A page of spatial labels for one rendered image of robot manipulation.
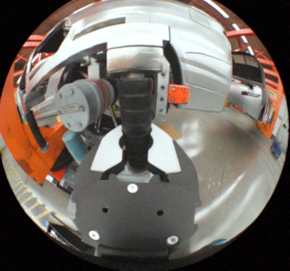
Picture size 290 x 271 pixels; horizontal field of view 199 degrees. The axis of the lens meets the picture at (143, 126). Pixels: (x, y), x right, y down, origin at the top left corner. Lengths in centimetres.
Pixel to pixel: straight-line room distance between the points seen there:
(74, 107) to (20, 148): 49
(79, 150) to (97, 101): 23
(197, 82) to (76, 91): 54
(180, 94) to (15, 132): 80
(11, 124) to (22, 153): 16
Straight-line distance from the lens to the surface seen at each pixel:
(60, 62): 18
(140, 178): 79
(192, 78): 53
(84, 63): 36
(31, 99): 34
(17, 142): 61
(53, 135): 70
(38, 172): 67
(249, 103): 237
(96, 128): 55
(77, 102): 21
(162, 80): 30
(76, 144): 37
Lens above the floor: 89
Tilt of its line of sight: 31 degrees down
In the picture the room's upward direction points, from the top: straight up
